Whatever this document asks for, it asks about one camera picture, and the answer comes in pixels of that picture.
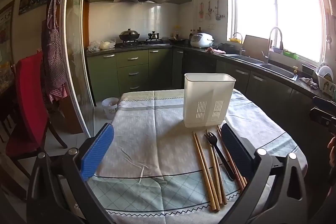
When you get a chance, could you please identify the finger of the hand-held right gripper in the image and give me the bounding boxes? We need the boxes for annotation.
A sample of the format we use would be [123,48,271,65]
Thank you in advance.
[309,107,336,134]
[312,96,336,109]

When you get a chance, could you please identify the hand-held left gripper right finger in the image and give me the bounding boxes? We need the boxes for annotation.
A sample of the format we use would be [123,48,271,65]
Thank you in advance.
[222,123,308,224]

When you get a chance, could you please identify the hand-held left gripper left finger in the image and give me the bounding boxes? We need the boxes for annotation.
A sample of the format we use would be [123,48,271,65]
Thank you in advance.
[26,123,116,224]

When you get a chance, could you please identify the black plastic fork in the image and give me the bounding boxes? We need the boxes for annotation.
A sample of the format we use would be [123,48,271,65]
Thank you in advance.
[204,131,235,182]

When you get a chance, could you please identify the white plastic utensil holder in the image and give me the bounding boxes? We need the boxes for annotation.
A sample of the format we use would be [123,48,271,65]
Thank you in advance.
[183,73,236,128]

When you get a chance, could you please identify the person's right hand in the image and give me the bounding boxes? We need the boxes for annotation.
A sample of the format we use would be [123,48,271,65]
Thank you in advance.
[327,136,336,161]

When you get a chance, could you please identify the dish rack with plates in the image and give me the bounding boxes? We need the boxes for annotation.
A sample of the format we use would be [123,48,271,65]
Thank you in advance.
[316,62,336,98]

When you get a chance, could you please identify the grey rag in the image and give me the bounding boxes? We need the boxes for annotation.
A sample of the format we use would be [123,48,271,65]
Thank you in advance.
[299,77,320,90]

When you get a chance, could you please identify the grey and green tablecloth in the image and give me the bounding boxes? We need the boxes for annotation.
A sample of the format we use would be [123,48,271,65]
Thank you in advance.
[79,89,308,217]

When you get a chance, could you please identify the white trash bin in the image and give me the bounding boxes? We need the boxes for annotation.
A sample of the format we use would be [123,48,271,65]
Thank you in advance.
[101,97,119,120]

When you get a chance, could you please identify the green plastic container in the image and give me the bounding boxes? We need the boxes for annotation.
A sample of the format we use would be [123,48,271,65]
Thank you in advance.
[283,49,299,60]

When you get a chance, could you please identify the steel kitchen sink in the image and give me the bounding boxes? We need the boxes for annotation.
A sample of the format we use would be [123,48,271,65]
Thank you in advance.
[223,54,299,82]

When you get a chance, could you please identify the tall steel faucet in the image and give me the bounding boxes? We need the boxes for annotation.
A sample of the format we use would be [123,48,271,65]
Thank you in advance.
[262,27,284,63]

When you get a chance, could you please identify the red cushioned wooden chair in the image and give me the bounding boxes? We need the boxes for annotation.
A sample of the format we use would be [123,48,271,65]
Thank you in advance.
[5,51,68,175]

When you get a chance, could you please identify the wooden cutting board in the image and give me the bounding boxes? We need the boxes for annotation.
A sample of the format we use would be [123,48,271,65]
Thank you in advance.
[243,35,270,62]

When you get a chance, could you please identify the green drawer base cabinet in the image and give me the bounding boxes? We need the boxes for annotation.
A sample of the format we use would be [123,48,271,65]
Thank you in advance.
[87,47,183,103]

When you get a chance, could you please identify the small steel faucet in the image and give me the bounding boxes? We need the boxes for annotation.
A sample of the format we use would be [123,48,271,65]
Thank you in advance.
[232,32,245,57]

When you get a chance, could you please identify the pink cloth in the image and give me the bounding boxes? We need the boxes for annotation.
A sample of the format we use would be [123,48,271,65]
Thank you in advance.
[205,47,226,55]

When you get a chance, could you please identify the checkered apron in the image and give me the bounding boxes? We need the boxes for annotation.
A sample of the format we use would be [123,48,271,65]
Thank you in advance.
[41,0,69,103]

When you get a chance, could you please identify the white plastic bags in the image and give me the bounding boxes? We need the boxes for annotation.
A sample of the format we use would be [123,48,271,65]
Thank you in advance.
[87,40,117,53]

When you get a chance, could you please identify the kitchen window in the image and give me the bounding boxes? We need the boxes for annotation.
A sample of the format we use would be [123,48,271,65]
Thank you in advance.
[230,0,326,63]

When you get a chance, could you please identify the glass sliding door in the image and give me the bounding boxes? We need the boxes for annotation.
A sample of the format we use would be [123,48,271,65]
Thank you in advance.
[61,0,95,136]

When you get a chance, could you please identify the white rice cooker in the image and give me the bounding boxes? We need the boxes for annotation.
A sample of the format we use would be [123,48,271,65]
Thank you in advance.
[190,33,214,48]

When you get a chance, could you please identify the gas stove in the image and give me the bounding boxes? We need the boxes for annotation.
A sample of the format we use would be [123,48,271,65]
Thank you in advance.
[120,40,170,48]

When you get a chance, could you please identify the black wok with lid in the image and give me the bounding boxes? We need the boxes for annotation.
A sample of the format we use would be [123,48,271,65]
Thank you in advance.
[119,28,140,42]

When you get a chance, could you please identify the dark sauce bottles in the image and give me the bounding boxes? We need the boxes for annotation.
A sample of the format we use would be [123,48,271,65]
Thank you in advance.
[189,27,202,40]

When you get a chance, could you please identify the small black pot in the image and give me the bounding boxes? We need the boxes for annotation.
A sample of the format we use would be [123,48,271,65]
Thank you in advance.
[147,30,161,41]

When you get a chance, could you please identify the framed wall picture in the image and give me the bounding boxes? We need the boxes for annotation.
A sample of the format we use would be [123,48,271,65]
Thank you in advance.
[0,0,15,62]

